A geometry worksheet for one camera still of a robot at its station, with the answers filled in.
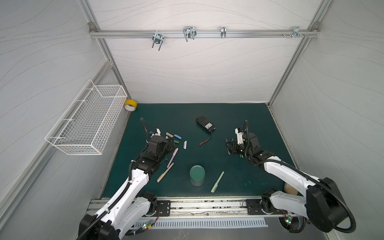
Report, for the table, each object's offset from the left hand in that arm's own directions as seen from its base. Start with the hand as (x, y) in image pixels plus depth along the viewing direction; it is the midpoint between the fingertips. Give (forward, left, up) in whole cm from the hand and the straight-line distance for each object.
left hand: (173, 138), depth 82 cm
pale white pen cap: (+5, -5, -15) cm, 17 cm away
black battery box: (+22, -18, -13) cm, 31 cm away
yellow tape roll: (+37, +40, -12) cm, 56 cm away
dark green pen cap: (+7, +1, -16) cm, 18 cm away
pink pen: (-4, +1, -15) cm, 16 cm away
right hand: (+3, -34, -5) cm, 35 cm away
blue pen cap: (+11, 0, -16) cm, 20 cm away
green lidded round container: (-17, -14, -6) cm, 23 cm away
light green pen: (-20, -24, -15) cm, 35 cm away
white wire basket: (-3, +38, +15) cm, 41 cm away
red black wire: (+8, -19, -16) cm, 26 cm away
